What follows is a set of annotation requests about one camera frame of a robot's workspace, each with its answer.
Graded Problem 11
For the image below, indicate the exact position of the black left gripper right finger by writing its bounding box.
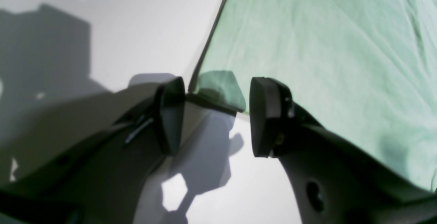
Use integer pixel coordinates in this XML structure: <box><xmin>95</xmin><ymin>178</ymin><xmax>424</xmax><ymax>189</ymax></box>
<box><xmin>249</xmin><ymin>77</ymin><xmax>437</xmax><ymax>224</ymax></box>

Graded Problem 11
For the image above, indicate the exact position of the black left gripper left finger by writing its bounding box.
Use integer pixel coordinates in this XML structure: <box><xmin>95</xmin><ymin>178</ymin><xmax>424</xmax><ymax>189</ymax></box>
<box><xmin>1</xmin><ymin>76</ymin><xmax>186</xmax><ymax>224</ymax></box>

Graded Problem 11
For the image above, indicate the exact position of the light green T-shirt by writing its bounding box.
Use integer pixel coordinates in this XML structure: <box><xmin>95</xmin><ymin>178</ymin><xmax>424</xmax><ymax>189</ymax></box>
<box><xmin>189</xmin><ymin>0</ymin><xmax>437</xmax><ymax>192</ymax></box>

